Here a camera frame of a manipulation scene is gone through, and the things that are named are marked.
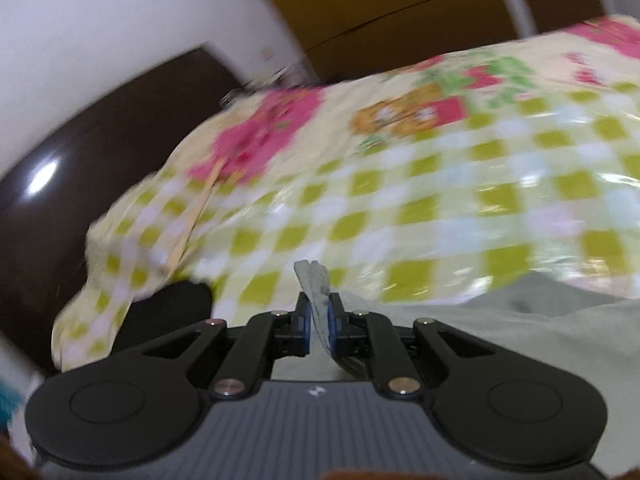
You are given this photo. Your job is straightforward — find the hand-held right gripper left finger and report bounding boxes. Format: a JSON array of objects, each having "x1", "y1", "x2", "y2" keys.
[{"x1": 142, "y1": 292, "x2": 313, "y2": 402}]

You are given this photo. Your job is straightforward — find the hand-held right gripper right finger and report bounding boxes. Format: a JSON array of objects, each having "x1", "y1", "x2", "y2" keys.
[{"x1": 327, "y1": 292, "x2": 496, "y2": 402}]

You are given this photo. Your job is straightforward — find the grey-green pants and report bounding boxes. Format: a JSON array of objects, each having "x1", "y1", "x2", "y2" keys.
[{"x1": 272, "y1": 259, "x2": 640, "y2": 411}]

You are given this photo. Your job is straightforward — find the black cloth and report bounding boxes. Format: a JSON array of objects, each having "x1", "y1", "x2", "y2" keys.
[{"x1": 112, "y1": 281, "x2": 215, "y2": 358}]

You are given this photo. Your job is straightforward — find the thin wooden stick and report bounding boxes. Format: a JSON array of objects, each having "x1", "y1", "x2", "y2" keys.
[{"x1": 162, "y1": 159, "x2": 228, "y2": 273}]

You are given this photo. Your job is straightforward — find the dark wooden headboard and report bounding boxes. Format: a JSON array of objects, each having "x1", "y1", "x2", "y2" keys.
[{"x1": 0, "y1": 45, "x2": 243, "y2": 376}]

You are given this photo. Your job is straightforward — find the brown wooden wardrobe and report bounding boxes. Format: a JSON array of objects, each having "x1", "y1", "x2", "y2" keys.
[{"x1": 244, "y1": 0, "x2": 508, "y2": 83}]

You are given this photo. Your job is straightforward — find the white cable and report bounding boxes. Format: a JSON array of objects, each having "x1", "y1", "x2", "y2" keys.
[{"x1": 219, "y1": 62, "x2": 301, "y2": 110}]

